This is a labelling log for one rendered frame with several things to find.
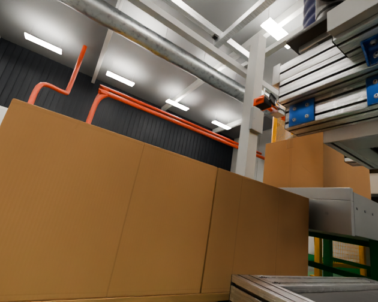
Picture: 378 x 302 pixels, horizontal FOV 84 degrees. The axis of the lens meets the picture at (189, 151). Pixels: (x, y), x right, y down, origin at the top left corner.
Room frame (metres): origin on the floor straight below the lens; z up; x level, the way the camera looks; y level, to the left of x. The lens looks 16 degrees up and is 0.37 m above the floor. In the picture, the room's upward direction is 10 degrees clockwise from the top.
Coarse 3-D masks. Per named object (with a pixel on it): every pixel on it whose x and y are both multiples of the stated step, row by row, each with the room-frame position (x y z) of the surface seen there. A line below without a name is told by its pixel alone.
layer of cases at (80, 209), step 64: (0, 128) 0.43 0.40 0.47; (64, 128) 0.49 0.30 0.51; (0, 192) 0.46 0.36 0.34; (64, 192) 0.51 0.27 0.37; (128, 192) 0.59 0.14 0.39; (192, 192) 0.69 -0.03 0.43; (256, 192) 0.84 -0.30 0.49; (0, 256) 0.48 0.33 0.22; (64, 256) 0.53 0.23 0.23; (128, 256) 0.61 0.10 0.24; (192, 256) 0.71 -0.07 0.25; (256, 256) 0.86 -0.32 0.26
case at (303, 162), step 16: (272, 144) 1.39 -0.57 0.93; (288, 144) 1.29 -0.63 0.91; (304, 144) 1.19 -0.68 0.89; (320, 144) 1.11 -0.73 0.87; (272, 160) 1.38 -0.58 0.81; (288, 160) 1.28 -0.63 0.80; (304, 160) 1.19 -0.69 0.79; (320, 160) 1.11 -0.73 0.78; (336, 160) 1.17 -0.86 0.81; (272, 176) 1.38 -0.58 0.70; (288, 176) 1.28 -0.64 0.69; (304, 176) 1.19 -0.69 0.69; (320, 176) 1.11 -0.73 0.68; (336, 176) 1.16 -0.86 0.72; (352, 176) 1.26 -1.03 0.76; (368, 176) 1.38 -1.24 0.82; (368, 192) 1.37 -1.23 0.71
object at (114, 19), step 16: (64, 0) 4.12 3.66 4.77; (80, 0) 4.12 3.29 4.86; (96, 0) 4.20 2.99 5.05; (96, 16) 4.43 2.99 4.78; (112, 16) 4.46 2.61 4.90; (128, 16) 4.63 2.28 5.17; (128, 32) 4.80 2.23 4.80; (144, 32) 4.87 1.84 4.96; (144, 48) 5.29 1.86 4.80; (160, 48) 5.22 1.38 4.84; (176, 48) 5.36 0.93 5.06; (176, 64) 5.71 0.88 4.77; (192, 64) 5.72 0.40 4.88; (208, 80) 6.25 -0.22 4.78; (224, 80) 6.34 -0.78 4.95; (240, 96) 6.91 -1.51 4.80
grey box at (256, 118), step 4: (252, 108) 2.36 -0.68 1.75; (256, 108) 2.37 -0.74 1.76; (252, 112) 2.35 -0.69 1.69; (256, 112) 2.37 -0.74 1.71; (260, 112) 2.41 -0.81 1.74; (252, 116) 2.35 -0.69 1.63; (256, 116) 2.37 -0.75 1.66; (260, 116) 2.41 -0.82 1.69; (252, 120) 2.34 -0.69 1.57; (256, 120) 2.38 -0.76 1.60; (260, 120) 2.42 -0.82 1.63; (252, 124) 2.34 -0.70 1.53; (256, 124) 2.38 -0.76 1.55; (260, 124) 2.42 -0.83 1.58; (248, 128) 2.38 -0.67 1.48; (252, 128) 2.35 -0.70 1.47; (256, 128) 2.38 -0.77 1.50; (260, 128) 2.42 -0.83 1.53; (256, 132) 2.44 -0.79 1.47; (260, 132) 2.43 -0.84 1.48
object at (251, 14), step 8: (264, 0) 1.91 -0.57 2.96; (272, 0) 1.88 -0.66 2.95; (256, 8) 2.02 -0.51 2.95; (264, 8) 2.00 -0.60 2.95; (248, 16) 2.14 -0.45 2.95; (256, 16) 2.12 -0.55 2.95; (232, 24) 2.39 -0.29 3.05; (240, 24) 2.28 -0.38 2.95; (224, 32) 2.52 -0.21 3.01; (232, 32) 2.44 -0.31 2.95; (216, 40) 2.69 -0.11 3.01; (224, 40) 2.60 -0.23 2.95
